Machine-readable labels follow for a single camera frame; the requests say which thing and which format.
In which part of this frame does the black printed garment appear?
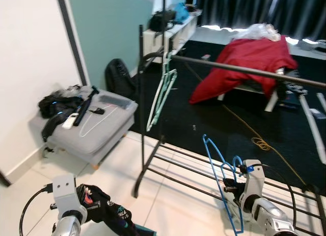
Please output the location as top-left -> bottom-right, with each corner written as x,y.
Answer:
76,184 -> 156,236

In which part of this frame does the blue plastic hanger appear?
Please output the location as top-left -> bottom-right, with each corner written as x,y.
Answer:
202,134 -> 246,234

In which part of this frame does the mint green plastic hanger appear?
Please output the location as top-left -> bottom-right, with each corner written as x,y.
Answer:
148,53 -> 179,129
146,51 -> 178,133

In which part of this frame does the dark carpet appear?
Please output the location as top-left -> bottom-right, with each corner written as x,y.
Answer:
130,35 -> 326,196

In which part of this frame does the grey fabric ottoman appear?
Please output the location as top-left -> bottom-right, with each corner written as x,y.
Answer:
30,86 -> 139,169

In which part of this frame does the white remote control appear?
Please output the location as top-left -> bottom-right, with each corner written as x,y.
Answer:
62,113 -> 80,130

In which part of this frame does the black folded stick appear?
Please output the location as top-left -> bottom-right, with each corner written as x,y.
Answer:
73,87 -> 100,127

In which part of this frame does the white bench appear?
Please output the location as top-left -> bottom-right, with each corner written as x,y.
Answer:
216,68 -> 302,113

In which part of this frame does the black clothes pile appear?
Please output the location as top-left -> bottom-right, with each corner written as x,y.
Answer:
38,85 -> 86,142

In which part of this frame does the white long slat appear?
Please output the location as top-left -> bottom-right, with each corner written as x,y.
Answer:
298,91 -> 326,164

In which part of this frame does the black metal clothes rack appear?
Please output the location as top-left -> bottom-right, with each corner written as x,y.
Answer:
133,24 -> 326,232

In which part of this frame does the red cloth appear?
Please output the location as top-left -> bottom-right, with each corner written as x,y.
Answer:
188,35 -> 298,105

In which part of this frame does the black backpack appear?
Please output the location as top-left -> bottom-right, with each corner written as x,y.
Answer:
104,58 -> 137,100

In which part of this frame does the white low shelf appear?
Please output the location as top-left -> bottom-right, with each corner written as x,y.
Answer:
143,13 -> 199,58

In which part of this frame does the white plastic bag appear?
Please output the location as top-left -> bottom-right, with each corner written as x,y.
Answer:
234,23 -> 282,42

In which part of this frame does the thin black pole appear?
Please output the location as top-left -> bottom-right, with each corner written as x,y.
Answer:
162,0 -> 167,56

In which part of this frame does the black bag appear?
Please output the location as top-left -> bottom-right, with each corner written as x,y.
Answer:
149,10 -> 177,33

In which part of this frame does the dark curtain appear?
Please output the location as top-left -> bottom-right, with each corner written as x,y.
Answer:
186,0 -> 326,40

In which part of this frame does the blue bag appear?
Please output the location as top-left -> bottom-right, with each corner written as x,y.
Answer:
173,3 -> 191,23

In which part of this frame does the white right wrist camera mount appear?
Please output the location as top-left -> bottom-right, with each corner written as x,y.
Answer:
239,160 -> 266,208

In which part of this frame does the yellow cable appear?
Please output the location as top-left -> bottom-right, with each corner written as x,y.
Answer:
184,63 -> 309,188

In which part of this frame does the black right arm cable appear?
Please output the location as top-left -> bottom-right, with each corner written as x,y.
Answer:
257,164 -> 298,219

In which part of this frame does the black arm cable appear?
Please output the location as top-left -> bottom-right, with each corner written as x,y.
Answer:
19,188 -> 56,236
257,164 -> 298,219

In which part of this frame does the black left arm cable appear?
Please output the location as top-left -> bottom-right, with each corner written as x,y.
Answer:
19,188 -> 56,236

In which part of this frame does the white wire hanger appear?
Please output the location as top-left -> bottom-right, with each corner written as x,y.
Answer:
79,110 -> 125,139

